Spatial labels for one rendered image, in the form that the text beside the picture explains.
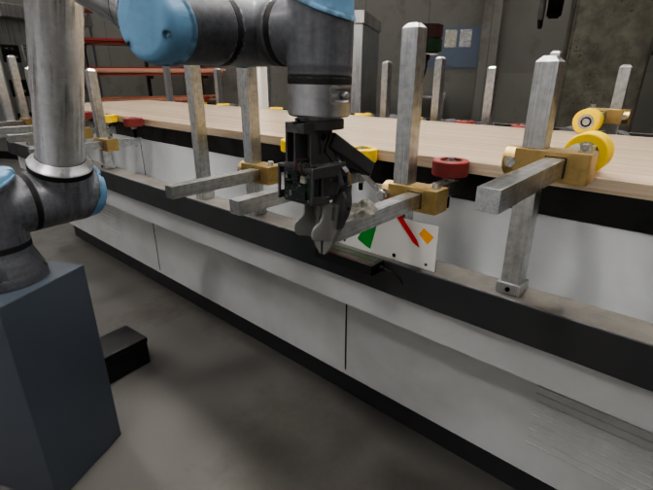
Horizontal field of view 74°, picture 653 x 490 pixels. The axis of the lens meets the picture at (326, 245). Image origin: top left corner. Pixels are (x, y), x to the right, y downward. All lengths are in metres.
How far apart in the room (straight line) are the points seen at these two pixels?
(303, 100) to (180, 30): 0.17
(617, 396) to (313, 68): 0.74
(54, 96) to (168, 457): 1.05
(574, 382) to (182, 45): 0.84
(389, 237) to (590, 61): 4.54
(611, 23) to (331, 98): 4.86
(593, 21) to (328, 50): 4.84
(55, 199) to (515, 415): 1.30
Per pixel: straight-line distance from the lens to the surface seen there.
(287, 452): 1.49
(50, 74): 1.19
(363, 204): 0.76
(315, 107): 0.61
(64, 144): 1.25
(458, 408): 1.39
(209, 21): 0.61
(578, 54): 5.35
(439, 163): 1.00
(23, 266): 1.29
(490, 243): 1.12
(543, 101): 0.81
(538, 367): 0.96
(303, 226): 0.69
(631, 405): 0.95
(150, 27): 0.60
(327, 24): 0.61
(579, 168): 0.79
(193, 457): 1.53
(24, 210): 1.27
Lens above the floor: 1.09
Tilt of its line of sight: 21 degrees down
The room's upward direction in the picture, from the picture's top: straight up
